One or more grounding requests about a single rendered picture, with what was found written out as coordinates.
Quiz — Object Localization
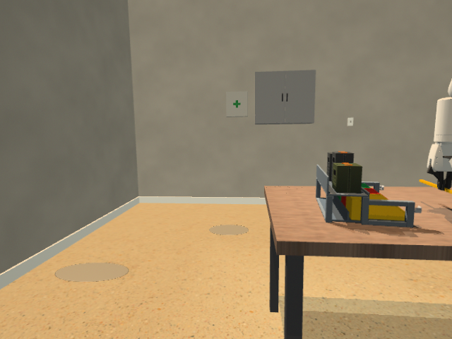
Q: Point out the red open bin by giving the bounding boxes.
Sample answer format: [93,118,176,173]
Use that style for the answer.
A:
[341,188,380,207]

